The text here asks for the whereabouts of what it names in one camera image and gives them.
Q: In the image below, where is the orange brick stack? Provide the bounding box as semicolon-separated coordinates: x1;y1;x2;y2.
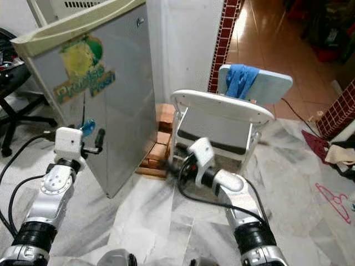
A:
136;103;173;178

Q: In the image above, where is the white folding chair grey seat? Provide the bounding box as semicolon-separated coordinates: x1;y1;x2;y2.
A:
168;89;276;179

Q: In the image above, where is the yellow green door sticker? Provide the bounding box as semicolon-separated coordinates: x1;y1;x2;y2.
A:
53;34;116;136

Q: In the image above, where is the blue cloth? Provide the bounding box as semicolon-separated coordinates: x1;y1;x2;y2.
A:
224;63;261;101

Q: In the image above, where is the grey robot right leg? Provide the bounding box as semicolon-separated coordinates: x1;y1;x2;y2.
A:
190;257;212;266

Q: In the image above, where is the grey robot leg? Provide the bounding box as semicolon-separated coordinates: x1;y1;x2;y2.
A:
97;248;138;266
190;257;212;266

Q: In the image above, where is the black office swivel chair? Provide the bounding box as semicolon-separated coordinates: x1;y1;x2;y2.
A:
0;28;37;157

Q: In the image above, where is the grey robot left leg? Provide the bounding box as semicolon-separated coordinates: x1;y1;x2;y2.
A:
97;248;138;266

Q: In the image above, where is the light blue folding chair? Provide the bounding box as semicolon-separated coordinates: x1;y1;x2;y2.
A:
217;63;294;105

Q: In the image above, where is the dark red cloth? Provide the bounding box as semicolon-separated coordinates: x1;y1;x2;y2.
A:
300;129;333;165

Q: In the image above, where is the pink clothes hanger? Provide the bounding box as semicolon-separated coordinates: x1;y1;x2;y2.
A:
315;183;354;224

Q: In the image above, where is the beige cloth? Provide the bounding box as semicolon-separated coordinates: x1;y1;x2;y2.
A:
324;142;355;167

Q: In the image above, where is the red plastic bucket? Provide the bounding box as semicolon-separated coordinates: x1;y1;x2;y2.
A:
312;43;343;63

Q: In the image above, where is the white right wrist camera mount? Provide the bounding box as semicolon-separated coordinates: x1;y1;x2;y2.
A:
187;137;216;187

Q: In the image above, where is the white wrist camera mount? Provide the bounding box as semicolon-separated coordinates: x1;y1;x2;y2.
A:
54;126;85;163
187;137;216;187

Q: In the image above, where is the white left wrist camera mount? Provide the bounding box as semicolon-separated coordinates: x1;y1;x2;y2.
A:
54;126;85;163

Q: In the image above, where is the thin black floor cable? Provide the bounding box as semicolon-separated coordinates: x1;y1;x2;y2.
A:
280;99;317;131

